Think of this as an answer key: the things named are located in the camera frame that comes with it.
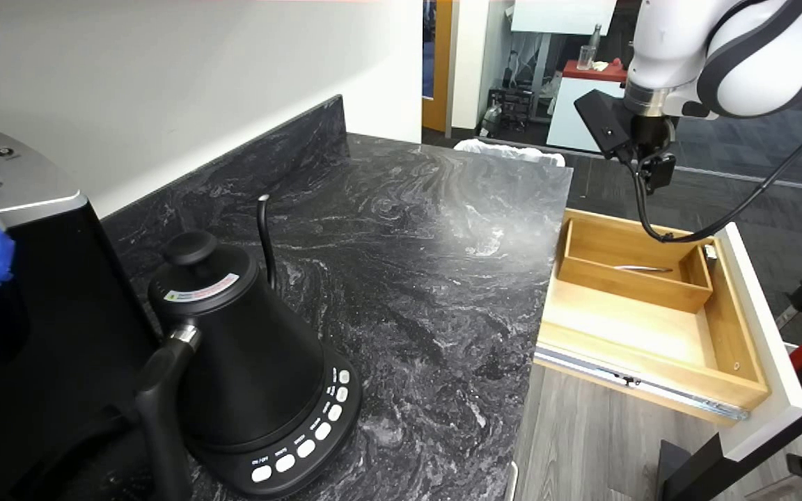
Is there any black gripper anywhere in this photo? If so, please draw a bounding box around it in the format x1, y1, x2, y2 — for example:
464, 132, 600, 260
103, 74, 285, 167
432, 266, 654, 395
627, 109, 682, 195

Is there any wooden drawer divider insert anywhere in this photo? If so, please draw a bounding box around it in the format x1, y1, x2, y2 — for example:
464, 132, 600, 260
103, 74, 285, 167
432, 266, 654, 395
554, 213, 719, 315

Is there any wooden drawer with white front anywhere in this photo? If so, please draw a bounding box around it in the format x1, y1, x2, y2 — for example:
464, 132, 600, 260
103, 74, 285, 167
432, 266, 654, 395
532, 205, 802, 468

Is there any white cabinet with red top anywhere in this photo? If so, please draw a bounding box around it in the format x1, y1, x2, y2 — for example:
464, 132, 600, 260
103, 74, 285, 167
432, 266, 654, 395
543, 59, 628, 156

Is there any trash bin with white liner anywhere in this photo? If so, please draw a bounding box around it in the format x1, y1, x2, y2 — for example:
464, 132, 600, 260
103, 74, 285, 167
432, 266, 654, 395
450, 137, 574, 171

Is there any black kettle base with buttons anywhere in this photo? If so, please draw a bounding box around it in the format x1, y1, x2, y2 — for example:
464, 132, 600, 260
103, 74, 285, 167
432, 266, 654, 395
177, 359, 365, 501

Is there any black gooseneck kettle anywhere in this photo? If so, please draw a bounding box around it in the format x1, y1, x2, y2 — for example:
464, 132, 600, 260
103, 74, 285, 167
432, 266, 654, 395
130, 192, 331, 501

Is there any black and silver coffee machine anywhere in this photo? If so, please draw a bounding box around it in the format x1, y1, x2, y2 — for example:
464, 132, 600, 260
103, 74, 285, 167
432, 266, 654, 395
0, 113, 169, 501

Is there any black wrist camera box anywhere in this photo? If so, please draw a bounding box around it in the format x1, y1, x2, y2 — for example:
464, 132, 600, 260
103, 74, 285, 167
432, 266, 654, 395
574, 87, 638, 162

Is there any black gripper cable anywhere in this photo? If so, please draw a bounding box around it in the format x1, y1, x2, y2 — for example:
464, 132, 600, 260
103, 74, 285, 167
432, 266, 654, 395
628, 66, 802, 245

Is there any wooden door frame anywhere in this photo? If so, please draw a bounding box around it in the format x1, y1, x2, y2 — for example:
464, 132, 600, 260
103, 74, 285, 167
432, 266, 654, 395
419, 0, 455, 138

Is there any black metal stand frame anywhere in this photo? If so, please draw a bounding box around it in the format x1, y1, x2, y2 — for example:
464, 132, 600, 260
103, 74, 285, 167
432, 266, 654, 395
654, 315, 802, 501

